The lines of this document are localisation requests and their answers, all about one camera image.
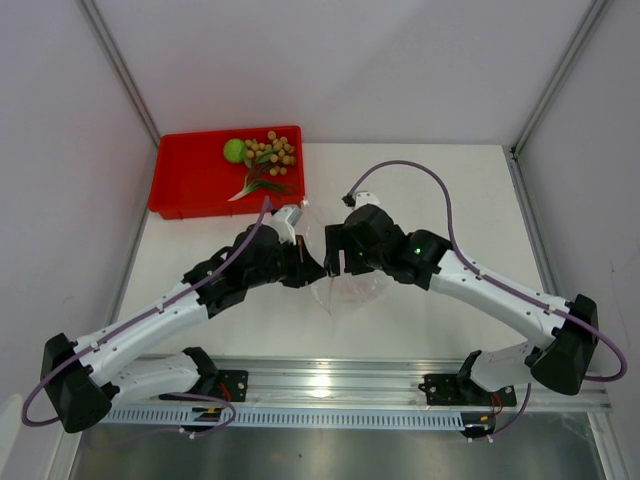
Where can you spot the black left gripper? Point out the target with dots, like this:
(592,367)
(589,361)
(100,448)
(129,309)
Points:
(306,269)

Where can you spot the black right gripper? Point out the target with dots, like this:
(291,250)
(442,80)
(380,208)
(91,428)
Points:
(338,239)

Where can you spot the clear pink-dotted zip bag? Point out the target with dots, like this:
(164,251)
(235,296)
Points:
(346,293)

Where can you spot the yellow longan bunch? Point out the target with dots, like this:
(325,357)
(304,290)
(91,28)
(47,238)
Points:
(274,156)

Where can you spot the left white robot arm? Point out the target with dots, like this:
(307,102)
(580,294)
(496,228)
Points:
(85,378)

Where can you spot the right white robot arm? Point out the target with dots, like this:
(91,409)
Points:
(558,344)

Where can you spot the green ball fruit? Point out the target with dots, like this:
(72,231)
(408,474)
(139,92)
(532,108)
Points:
(234,151)

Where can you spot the red plastic tray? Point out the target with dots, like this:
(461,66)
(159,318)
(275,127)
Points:
(192,178)

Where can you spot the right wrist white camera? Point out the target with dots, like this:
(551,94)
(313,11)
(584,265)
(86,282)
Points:
(359,199)

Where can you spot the wrist white camera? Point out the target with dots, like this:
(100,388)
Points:
(359,199)
(284,222)

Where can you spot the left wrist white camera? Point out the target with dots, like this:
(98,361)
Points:
(284,222)

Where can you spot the aluminium table rail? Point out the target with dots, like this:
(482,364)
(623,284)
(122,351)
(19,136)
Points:
(335,383)

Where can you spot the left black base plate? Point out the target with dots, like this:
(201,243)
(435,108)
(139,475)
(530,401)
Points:
(230,385)

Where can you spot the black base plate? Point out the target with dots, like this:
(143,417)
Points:
(446,390)
(230,385)

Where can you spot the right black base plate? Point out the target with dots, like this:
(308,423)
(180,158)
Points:
(446,390)

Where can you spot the white slotted cable duct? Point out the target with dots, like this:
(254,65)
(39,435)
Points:
(194,416)

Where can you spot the left aluminium frame post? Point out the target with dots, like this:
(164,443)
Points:
(108,45)

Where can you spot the aluminium frame post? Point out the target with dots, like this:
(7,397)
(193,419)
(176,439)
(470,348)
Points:
(575,48)
(108,45)

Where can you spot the right aluminium frame post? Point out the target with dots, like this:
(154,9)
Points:
(575,48)

